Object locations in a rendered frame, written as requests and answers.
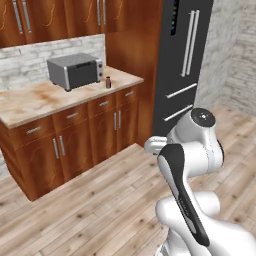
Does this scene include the black fridge with silver handles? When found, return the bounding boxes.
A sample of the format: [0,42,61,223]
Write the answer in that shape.
[152,0,215,136]

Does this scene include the brown wooden wall cupboards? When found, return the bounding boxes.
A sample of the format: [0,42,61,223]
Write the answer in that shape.
[0,0,108,49]

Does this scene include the grey toaster oven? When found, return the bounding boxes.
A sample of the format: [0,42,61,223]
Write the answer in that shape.
[46,52,104,92]

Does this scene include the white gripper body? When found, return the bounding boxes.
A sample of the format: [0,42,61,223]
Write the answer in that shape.
[143,135,169,156]

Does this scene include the tall brown wooden side panel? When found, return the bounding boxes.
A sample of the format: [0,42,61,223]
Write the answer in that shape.
[104,0,164,148]

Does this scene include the brown wooden base cupboards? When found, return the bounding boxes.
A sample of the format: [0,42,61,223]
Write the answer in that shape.
[0,85,141,202]

